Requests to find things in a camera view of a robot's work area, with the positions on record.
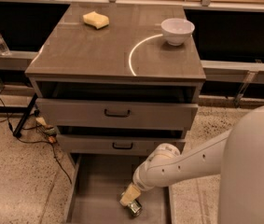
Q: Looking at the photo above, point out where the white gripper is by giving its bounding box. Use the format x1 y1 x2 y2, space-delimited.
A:
119 143 180 206

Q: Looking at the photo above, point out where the green soda can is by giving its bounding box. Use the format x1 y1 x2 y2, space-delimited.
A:
123 199 142 217

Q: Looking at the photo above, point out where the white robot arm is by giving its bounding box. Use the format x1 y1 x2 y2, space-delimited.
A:
120 106 264 224

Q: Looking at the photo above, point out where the grey bottom drawer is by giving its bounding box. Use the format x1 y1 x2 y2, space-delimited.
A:
63 154 172 224

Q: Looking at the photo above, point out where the grey drawer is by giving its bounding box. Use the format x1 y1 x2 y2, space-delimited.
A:
36 98 198 130
63 154 172 224
57 134 185 156

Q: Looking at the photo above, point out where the grey middle drawer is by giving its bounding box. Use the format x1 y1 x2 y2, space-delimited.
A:
57 134 185 156

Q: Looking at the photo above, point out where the grey top drawer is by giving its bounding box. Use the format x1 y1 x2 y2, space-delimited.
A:
36 98 198 130

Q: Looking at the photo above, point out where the grey drawer cabinet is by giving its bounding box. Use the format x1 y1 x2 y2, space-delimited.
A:
24 2 207 161

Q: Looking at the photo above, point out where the plug cluster on floor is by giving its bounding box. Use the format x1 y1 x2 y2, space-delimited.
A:
35 117 57 144

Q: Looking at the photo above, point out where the black table leg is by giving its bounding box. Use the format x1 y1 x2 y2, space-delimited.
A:
13 94 37 138

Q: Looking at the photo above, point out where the white bowl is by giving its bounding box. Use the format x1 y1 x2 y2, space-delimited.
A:
160 18 195 46

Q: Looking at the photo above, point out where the yellow sponge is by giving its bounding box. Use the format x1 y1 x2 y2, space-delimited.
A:
83 11 109 30

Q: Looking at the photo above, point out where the black middle drawer handle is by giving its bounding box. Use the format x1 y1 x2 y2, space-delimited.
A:
112 142 133 150

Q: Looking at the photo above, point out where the black drawer handle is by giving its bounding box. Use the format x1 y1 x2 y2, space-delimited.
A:
104 109 131 118
112 142 133 150

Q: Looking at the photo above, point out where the black top drawer handle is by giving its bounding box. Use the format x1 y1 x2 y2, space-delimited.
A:
104 109 131 118

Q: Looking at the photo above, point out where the black floor cable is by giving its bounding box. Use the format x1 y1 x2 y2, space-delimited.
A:
0 75 73 185

